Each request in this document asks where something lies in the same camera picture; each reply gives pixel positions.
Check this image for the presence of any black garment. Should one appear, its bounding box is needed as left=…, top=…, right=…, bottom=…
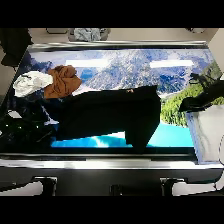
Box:
left=42, top=85, right=162, bottom=150

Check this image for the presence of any brown garment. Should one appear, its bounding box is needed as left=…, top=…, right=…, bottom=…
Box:
left=43, top=64, right=83, bottom=100

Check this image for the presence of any grey garment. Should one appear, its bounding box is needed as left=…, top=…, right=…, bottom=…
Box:
left=72, top=27, right=102, bottom=42

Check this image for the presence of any white garment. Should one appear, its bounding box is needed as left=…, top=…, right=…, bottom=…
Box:
left=12, top=70, right=54, bottom=99

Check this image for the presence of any silver frame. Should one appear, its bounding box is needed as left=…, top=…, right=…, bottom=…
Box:
left=0, top=40, right=224, bottom=197

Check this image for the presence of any black cable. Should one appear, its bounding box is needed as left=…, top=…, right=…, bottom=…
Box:
left=189, top=72, right=215, bottom=88

